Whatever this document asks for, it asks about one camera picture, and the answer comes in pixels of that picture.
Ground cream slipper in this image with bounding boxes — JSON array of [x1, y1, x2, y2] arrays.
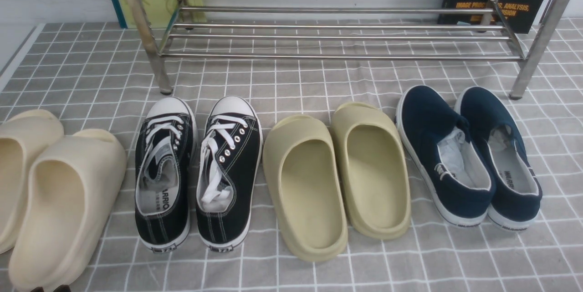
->
[[0, 109, 64, 253], [8, 128, 127, 292]]

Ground olive green slipper right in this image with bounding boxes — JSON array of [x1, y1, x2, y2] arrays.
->
[[331, 102, 411, 240]]

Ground black canvas sneaker right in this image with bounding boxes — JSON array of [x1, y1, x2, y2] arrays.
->
[[196, 96, 264, 252]]

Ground navy slip-on shoe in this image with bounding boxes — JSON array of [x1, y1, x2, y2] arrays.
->
[[455, 86, 542, 232], [396, 85, 495, 227]]

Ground black canvas sneaker left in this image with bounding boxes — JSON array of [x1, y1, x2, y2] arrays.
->
[[135, 97, 198, 253]]

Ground grey checked tablecloth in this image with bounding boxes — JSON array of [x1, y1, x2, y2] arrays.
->
[[0, 18, 582, 292]]

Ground cream slipper far left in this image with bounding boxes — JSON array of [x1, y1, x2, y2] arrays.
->
[[0, 109, 64, 253]]

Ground metal shoe rack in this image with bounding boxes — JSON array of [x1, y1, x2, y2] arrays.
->
[[125, 0, 570, 100]]

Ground olive green slipper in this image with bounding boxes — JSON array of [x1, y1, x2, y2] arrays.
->
[[331, 102, 411, 240], [262, 115, 348, 261]]

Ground black canvas sneaker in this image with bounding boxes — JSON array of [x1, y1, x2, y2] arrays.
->
[[196, 96, 264, 252], [135, 97, 198, 253]]

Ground olive green slipper left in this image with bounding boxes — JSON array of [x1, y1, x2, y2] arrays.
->
[[262, 115, 348, 261]]

